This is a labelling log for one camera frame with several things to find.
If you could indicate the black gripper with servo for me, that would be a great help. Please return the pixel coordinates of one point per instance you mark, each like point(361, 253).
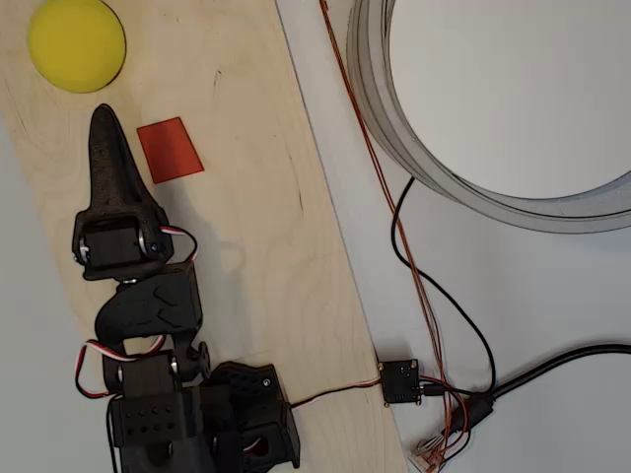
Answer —
point(112, 239)

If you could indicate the yellow foam ball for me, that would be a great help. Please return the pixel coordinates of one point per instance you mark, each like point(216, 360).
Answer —
point(74, 44)

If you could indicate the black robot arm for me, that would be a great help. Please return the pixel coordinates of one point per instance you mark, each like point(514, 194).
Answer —
point(148, 305)

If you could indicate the red paper square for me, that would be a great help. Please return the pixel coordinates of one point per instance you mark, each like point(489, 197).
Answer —
point(170, 150)

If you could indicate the light plywood board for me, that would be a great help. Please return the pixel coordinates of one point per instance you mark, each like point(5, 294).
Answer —
point(246, 222)

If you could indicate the large grey round rim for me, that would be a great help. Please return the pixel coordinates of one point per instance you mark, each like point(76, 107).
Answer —
point(374, 98)

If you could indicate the small black controller board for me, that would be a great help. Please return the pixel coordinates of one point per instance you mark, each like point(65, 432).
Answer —
point(400, 382)

